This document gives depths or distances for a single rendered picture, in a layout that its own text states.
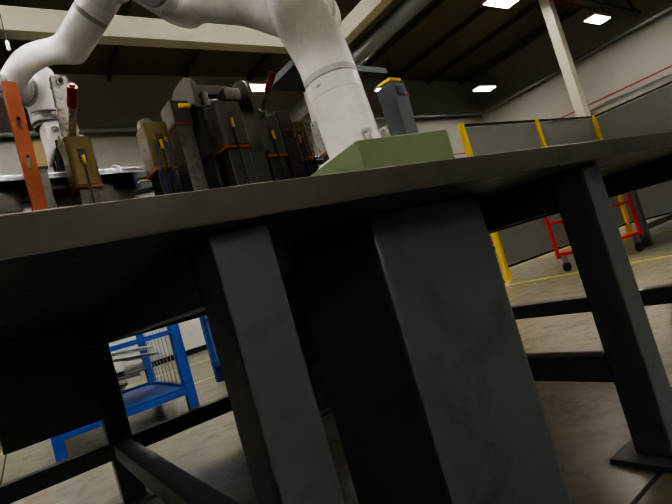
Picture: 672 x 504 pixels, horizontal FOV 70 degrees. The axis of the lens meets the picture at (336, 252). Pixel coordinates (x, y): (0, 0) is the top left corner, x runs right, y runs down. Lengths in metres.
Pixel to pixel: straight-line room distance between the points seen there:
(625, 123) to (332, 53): 8.00
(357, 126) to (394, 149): 0.11
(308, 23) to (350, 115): 0.20
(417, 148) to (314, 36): 0.31
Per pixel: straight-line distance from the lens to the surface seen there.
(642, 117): 8.80
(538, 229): 6.81
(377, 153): 0.89
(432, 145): 1.00
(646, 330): 1.25
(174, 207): 0.52
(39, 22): 5.13
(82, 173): 1.24
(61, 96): 1.35
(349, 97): 1.02
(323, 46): 1.06
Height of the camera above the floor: 0.57
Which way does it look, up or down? 3 degrees up
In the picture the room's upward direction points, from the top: 16 degrees counter-clockwise
